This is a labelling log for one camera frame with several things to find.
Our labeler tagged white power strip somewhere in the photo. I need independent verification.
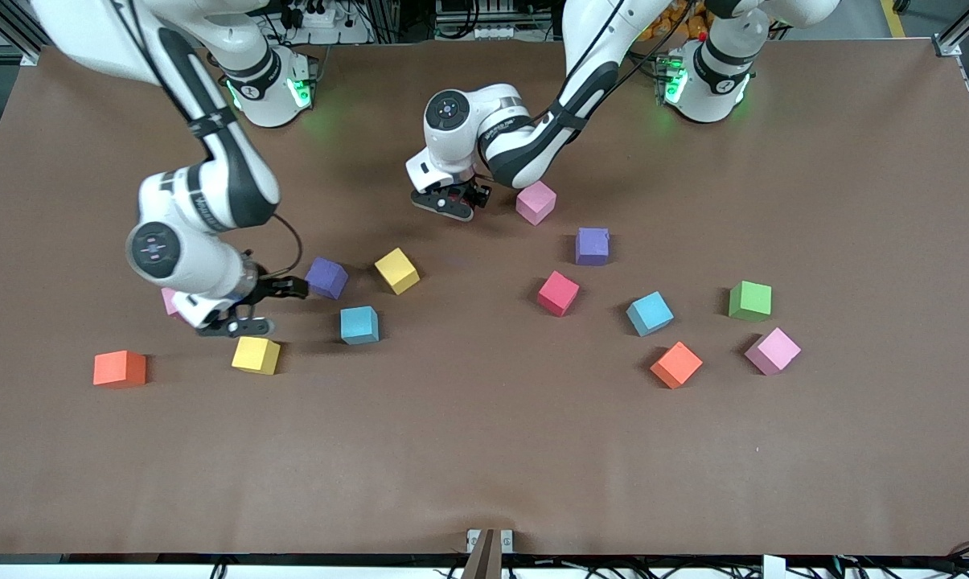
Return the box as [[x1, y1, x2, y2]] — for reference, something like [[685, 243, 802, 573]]
[[279, 0, 372, 45]]

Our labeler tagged orange foam cube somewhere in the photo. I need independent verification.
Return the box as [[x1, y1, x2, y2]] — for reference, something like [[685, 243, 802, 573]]
[[92, 350, 147, 390], [650, 341, 704, 390]]

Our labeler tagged dark indigo foam cube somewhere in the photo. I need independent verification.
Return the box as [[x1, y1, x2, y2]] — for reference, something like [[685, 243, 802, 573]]
[[304, 257, 350, 301]]

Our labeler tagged violet foam cube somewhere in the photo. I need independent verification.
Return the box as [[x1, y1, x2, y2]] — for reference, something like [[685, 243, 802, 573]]
[[575, 227, 611, 266]]

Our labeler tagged orange bag heap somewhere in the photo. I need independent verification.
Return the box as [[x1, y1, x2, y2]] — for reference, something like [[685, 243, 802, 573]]
[[641, 0, 714, 41]]

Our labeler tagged red foam cube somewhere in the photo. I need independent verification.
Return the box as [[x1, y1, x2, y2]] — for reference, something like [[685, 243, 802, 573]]
[[536, 270, 581, 318]]

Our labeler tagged long white socket strip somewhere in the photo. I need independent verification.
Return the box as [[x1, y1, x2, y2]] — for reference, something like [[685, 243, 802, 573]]
[[434, 23, 533, 41]]

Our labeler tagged green foam cube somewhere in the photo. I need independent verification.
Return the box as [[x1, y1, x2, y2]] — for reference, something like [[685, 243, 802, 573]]
[[729, 281, 773, 323]]

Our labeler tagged brown post with metal brackets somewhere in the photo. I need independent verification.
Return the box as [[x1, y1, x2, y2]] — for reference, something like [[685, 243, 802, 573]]
[[466, 528, 515, 579]]

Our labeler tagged yellow foam cube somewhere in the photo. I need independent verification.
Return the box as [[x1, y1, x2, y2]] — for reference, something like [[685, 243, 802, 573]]
[[231, 335, 281, 376], [373, 247, 421, 296]]

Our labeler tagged brown table mat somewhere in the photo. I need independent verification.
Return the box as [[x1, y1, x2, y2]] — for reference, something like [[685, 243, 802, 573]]
[[0, 40, 969, 556]]

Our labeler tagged blue foam cube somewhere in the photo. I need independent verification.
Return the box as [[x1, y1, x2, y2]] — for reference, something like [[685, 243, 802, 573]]
[[626, 291, 675, 338], [339, 306, 380, 346]]

